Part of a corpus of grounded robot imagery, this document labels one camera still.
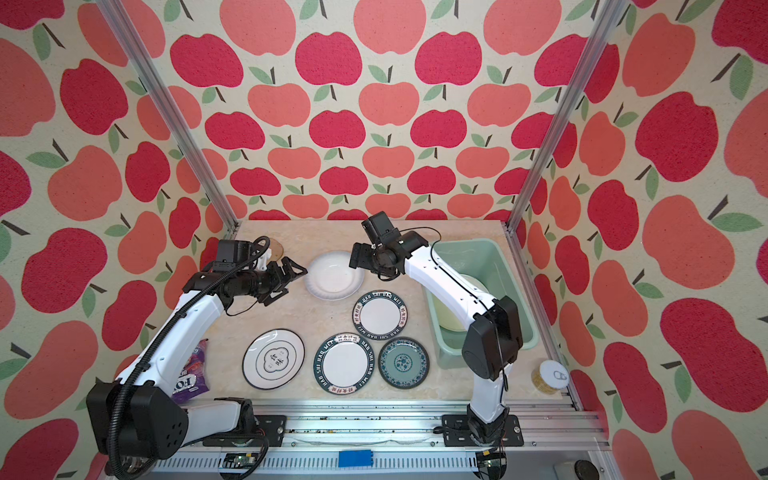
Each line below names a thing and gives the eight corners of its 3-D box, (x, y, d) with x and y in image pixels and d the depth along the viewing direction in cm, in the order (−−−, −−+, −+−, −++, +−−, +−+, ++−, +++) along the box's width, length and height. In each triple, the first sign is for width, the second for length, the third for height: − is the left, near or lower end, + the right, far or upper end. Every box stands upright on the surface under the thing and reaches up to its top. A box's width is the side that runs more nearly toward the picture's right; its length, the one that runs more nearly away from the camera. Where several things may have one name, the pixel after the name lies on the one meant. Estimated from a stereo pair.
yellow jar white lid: (531, 394, 82) (544, 385, 76) (524, 369, 86) (535, 359, 80) (562, 394, 82) (577, 385, 76) (553, 369, 86) (566, 359, 80)
